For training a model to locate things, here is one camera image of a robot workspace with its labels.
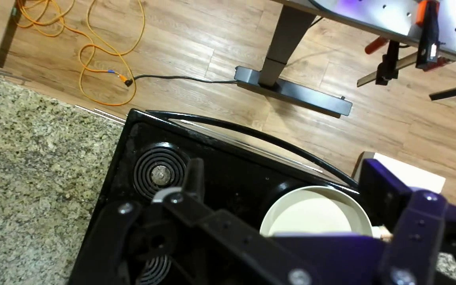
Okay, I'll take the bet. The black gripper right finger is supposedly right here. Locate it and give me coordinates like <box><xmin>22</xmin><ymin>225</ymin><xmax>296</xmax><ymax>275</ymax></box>
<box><xmin>357</xmin><ymin>157</ymin><xmax>456</xmax><ymax>285</ymax></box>

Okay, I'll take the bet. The black electric stove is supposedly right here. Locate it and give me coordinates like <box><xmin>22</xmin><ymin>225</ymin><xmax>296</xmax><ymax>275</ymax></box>
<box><xmin>68</xmin><ymin>108</ymin><xmax>367</xmax><ymax>285</ymax></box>

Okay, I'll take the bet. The orange extension cable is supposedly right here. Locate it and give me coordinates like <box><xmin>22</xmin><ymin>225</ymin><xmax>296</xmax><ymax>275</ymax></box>
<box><xmin>14</xmin><ymin>0</ymin><xmax>148</xmax><ymax>110</ymax></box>

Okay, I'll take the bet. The grey metal table stand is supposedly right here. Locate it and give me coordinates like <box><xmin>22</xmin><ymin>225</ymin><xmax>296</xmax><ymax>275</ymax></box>
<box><xmin>234</xmin><ymin>4</ymin><xmax>354</xmax><ymax>119</ymax></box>

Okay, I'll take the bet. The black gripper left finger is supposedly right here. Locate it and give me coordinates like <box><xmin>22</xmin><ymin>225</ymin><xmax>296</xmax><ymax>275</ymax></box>
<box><xmin>68</xmin><ymin>159</ymin><xmax>313</xmax><ymax>285</ymax></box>

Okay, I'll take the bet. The orange handled bar clamp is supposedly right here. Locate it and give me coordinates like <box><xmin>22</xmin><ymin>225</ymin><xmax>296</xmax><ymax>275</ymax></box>
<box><xmin>354</xmin><ymin>35</ymin><xmax>422</xmax><ymax>89</ymax></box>
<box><xmin>413</xmin><ymin>0</ymin><xmax>451</xmax><ymax>72</ymax></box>

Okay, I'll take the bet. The grey power cable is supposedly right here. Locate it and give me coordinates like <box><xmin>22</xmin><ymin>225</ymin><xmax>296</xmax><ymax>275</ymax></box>
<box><xmin>131</xmin><ymin>73</ymin><xmax>240</xmax><ymax>88</ymax></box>

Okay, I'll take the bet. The perforated aluminium robot table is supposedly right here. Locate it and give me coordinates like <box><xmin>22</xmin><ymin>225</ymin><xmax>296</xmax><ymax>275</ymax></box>
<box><xmin>273</xmin><ymin>0</ymin><xmax>456</xmax><ymax>70</ymax></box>

